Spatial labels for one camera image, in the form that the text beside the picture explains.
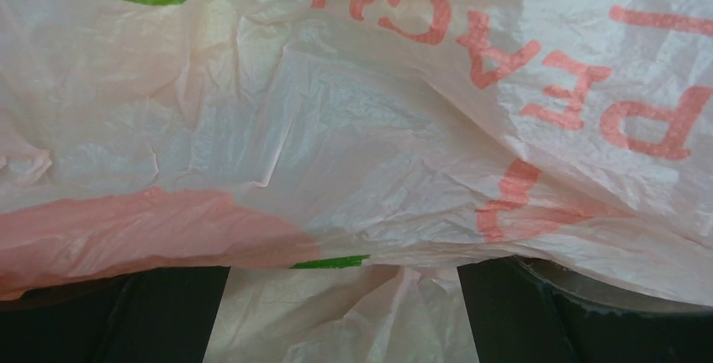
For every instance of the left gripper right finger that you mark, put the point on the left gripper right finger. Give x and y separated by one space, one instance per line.
527 310

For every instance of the pink plastic bag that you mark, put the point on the pink plastic bag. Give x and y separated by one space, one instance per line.
348 155

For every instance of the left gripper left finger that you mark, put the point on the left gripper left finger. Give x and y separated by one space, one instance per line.
162 315

